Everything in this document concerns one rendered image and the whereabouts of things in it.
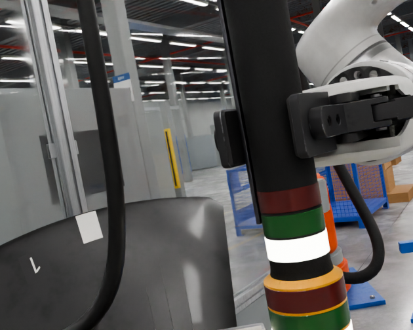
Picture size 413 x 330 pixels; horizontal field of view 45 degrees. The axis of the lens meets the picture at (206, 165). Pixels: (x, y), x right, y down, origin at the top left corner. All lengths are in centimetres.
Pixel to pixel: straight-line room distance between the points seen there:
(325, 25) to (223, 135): 24
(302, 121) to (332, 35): 25
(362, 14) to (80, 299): 34
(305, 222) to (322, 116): 5
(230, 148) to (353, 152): 9
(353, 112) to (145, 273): 20
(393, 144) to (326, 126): 7
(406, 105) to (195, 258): 19
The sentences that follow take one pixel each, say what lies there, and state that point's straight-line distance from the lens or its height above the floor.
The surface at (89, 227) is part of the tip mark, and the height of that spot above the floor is 142.
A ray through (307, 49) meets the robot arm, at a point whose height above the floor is 154.
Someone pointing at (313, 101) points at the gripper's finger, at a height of 148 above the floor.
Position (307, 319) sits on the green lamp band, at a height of 137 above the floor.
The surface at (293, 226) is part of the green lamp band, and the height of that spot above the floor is 142.
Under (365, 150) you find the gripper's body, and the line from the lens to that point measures 32.
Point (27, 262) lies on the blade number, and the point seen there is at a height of 140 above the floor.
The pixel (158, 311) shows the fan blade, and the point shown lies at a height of 136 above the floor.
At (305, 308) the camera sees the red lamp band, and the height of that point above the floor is 138.
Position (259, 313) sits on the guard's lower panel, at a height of 91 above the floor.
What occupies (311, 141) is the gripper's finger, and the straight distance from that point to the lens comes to 25.
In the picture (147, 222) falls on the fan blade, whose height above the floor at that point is 141.
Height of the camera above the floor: 147
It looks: 3 degrees down
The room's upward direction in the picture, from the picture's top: 10 degrees counter-clockwise
